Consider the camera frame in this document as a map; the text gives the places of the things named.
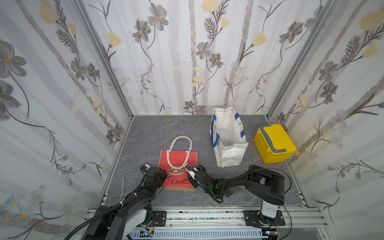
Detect red Christmas jute bag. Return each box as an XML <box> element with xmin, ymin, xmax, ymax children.
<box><xmin>158</xmin><ymin>136</ymin><xmax>198</xmax><ymax>192</ymax></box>

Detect white Doraemon canvas bag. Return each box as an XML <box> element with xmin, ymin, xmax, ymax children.
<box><xmin>210</xmin><ymin>107</ymin><xmax>249</xmax><ymax>168</ymax></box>

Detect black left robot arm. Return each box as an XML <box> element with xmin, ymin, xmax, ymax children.
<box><xmin>65</xmin><ymin>165</ymin><xmax>168</xmax><ymax>240</ymax></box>

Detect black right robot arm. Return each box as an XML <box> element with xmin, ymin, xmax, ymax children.
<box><xmin>185</xmin><ymin>164</ymin><xmax>285</xmax><ymax>219</ymax></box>

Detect small metal scissors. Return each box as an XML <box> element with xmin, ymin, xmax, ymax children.
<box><xmin>117</xmin><ymin>177</ymin><xmax>126</xmax><ymax>201</ymax></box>

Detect yellow cooler box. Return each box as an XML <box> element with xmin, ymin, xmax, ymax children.
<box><xmin>254</xmin><ymin>124</ymin><xmax>297</xmax><ymax>164</ymax></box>

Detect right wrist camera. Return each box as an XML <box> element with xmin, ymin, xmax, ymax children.
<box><xmin>185</xmin><ymin>163</ymin><xmax>199</xmax><ymax>181</ymax></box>

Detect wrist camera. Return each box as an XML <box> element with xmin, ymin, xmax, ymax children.
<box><xmin>140</xmin><ymin>164</ymin><xmax>150</xmax><ymax>175</ymax></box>
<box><xmin>185</xmin><ymin>163</ymin><xmax>199</xmax><ymax>181</ymax></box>

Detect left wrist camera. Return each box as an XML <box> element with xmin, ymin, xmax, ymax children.
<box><xmin>140</xmin><ymin>164</ymin><xmax>150</xmax><ymax>175</ymax></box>

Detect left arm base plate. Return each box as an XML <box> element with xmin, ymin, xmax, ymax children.
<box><xmin>140</xmin><ymin>211</ymin><xmax>167</xmax><ymax>227</ymax></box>

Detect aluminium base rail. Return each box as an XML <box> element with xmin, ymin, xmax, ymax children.
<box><xmin>123</xmin><ymin>205</ymin><xmax>335</xmax><ymax>240</ymax></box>

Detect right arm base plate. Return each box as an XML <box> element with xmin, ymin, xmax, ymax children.
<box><xmin>244</xmin><ymin>210</ymin><xmax>286</xmax><ymax>229</ymax></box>

